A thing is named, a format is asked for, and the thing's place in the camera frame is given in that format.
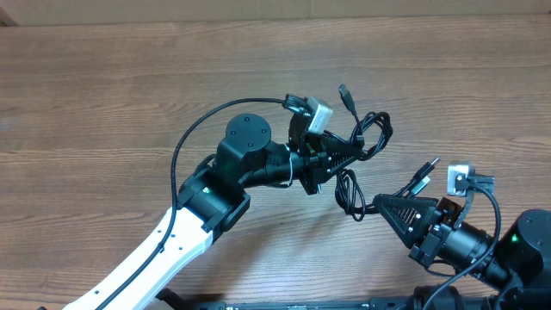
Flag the black left camera cable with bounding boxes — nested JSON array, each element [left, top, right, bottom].
[[92, 93, 309, 310]]

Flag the black camera cable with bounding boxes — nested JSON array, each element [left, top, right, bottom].
[[92, 93, 309, 310], [421, 174, 503, 310]]

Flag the black USB-C cable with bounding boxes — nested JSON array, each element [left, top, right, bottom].
[[334, 157, 442, 222]]

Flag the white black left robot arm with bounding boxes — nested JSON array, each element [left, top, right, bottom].
[[64, 114, 306, 310]]

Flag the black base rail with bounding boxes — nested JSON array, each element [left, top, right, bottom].
[[154, 288, 490, 310]]

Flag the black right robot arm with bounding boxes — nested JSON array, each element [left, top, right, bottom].
[[373, 194, 550, 309]]

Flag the black right camera cable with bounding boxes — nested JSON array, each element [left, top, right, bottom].
[[421, 174, 503, 310]]

